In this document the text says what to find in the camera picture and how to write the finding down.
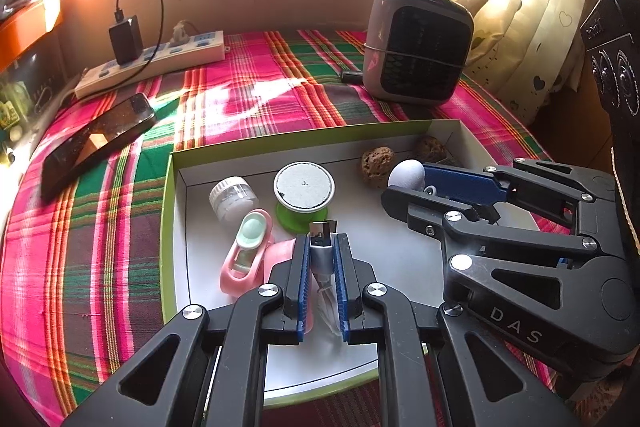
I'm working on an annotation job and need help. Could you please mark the white lidded clear jar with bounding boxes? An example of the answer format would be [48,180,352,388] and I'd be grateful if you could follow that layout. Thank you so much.
[209,176,256,222]

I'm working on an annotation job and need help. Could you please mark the plain pink clip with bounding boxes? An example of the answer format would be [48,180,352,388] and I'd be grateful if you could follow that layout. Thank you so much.
[260,239,316,335]

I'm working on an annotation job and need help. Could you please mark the green cardboard box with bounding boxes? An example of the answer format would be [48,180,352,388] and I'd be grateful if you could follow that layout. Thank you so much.
[159,119,541,410]

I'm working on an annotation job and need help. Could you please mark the orange plastic tray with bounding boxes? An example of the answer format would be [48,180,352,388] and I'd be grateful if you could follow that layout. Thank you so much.
[0,0,63,70]

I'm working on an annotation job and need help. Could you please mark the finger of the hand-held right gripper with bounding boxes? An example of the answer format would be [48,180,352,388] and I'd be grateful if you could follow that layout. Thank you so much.
[422,158,624,254]
[381,184,635,372]

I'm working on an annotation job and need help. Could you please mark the green spool with white top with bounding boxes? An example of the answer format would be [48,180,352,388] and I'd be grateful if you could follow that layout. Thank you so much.
[272,161,337,232]

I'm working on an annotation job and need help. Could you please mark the pink green plaid tablecloth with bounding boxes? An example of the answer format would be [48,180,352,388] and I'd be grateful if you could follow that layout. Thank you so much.
[0,29,556,427]

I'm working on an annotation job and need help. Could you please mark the small grey fan heater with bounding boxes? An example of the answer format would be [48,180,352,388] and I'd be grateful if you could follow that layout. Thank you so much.
[362,0,475,108]

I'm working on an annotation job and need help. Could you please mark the black charger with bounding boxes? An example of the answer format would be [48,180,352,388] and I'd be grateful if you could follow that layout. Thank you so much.
[109,16,144,65]

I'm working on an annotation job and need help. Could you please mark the brown walnut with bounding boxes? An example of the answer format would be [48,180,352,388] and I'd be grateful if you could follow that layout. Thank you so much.
[361,148,396,182]
[415,135,448,165]

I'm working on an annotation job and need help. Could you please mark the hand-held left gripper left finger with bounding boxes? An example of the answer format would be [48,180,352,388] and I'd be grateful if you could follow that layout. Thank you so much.
[62,234,309,427]

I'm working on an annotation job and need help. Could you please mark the small beige plug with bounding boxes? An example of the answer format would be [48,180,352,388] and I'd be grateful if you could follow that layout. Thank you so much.
[170,21,193,46]

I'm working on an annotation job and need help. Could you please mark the beige power strip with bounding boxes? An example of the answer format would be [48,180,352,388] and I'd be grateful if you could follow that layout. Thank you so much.
[74,31,227,98]

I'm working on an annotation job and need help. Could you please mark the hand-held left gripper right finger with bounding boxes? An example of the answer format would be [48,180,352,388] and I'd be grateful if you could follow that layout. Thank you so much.
[335,233,576,427]

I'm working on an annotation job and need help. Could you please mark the black charger cable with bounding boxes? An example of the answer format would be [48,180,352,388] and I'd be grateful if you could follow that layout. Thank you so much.
[114,0,165,80]

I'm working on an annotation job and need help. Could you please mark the black smartphone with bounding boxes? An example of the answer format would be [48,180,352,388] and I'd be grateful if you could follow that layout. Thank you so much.
[40,93,158,202]

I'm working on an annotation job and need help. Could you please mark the pink clip with mint pad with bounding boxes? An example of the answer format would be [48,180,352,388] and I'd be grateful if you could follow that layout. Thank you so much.
[220,209,275,297]

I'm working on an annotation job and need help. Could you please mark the grey round ball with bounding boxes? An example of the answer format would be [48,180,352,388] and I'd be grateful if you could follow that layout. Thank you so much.
[388,159,426,192]

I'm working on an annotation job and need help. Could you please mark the cream curtain with hearts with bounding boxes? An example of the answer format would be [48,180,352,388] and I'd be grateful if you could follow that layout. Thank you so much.
[425,0,606,125]

